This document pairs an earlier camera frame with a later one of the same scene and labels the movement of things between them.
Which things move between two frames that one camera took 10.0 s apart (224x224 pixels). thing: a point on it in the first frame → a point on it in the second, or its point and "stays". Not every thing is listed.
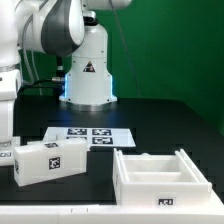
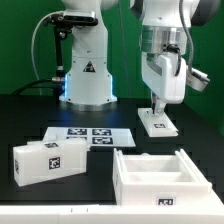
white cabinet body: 158,180 stays
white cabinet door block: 46,161 stays
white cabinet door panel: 7,157 → 157,126
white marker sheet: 96,137 stays
